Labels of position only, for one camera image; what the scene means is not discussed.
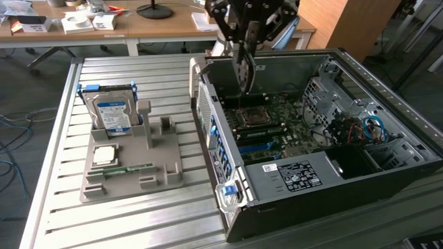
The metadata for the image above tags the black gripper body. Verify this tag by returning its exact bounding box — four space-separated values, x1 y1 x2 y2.
227 0 285 24

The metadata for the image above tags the black graphics card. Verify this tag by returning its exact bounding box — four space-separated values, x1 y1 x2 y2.
231 21 262 95

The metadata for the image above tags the white paper booklet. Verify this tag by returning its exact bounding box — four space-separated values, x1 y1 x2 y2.
191 12 219 32

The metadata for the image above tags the wooden desk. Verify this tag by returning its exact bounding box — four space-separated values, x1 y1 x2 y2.
127 0 318 57
0 0 130 57

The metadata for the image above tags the black round lamp base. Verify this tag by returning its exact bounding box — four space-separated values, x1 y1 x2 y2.
137 0 174 20

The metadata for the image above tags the wooden cabinet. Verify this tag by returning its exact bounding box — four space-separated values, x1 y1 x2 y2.
298 0 405 63

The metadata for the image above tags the orange packet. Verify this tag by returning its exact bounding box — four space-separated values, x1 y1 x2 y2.
107 5 130 16

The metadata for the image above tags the white labelled cardboard box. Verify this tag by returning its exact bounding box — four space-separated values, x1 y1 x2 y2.
92 14 118 31

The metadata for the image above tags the CPU socket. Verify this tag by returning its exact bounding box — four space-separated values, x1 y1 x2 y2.
238 107 273 127

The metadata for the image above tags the white box with tape roll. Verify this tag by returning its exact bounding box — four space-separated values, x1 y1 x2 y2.
62 12 95 35

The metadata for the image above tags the installed green RAM stick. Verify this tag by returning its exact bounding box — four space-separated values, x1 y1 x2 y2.
238 128 283 137

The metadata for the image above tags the green motherboard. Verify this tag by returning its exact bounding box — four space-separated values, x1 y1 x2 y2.
221 93 330 161

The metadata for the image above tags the hard disk with blue carrier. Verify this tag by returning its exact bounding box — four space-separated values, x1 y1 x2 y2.
76 80 143 137

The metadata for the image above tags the black and white box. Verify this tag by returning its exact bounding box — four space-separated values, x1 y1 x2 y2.
16 15 52 33

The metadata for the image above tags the black plastic shroud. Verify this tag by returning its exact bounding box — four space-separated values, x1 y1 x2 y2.
325 145 383 180

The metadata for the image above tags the grey power supply unit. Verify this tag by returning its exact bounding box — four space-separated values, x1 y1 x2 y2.
238 152 347 204

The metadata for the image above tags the grey parts rack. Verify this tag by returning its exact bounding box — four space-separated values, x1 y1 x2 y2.
79 100 185 204

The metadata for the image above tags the silver disk bay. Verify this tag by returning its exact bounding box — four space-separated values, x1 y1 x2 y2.
363 137 427 172

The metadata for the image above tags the silver CPU chip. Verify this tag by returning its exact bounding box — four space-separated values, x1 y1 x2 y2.
92 146 119 167

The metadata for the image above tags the black open PC case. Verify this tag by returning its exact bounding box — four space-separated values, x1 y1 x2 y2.
189 48 443 243

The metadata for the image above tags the black keyboard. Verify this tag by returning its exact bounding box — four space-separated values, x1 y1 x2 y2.
403 232 443 249

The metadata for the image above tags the red wire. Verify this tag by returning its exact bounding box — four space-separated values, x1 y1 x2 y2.
349 123 365 142

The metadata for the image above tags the blue wire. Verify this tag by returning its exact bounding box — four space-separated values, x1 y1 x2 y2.
362 115 389 145

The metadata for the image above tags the white floor cable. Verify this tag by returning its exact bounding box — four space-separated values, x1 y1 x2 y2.
0 107 59 122

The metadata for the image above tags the blue floor cable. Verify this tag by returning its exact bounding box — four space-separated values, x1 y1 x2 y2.
0 114 34 221

